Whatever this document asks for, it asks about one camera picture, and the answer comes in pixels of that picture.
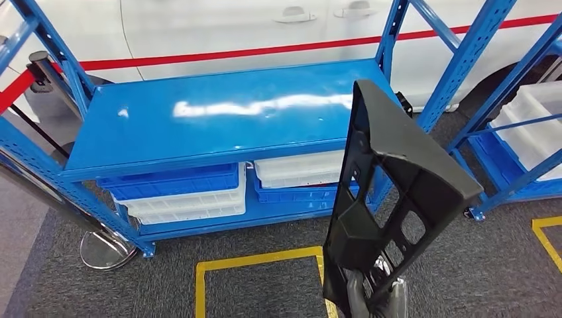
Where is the blue wheeled shelf rack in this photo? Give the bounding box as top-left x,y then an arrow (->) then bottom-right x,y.
445,17 -> 562,222

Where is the red barrier belt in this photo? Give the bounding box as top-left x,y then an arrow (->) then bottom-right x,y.
52,13 -> 559,74
0,69 -> 37,116

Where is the black plastic plate frame part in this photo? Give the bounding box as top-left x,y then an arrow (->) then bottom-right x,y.
322,79 -> 484,318

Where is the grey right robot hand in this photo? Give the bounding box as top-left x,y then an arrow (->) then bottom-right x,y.
345,258 -> 409,318

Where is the silver stanchion with belt head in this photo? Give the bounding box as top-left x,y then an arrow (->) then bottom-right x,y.
27,50 -> 84,120

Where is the thin black stanchion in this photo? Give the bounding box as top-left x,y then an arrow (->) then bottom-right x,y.
9,104 -> 76,166

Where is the large white plastic bin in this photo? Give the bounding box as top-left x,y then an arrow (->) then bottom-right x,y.
489,80 -> 562,182

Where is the blue metal shelf rack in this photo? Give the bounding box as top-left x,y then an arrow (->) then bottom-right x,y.
0,0 -> 519,260

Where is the chrome base stanchion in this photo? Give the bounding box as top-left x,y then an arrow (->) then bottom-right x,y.
0,162 -> 139,271

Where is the white car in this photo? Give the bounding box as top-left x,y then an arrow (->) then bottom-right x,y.
0,0 -> 562,113

